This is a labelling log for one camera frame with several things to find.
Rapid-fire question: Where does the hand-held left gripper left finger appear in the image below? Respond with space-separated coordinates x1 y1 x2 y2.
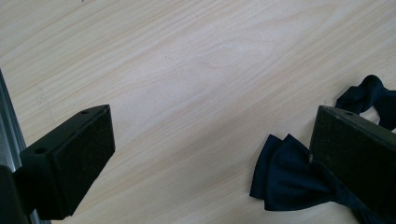
13 104 117 221

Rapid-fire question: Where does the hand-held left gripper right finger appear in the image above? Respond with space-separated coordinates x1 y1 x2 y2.
309 105 396 218

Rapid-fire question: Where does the dark navy bow tie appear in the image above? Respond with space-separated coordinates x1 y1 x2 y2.
249 74 396 224

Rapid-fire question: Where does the metal table edge rail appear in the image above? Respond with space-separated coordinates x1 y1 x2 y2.
0 68 52 224

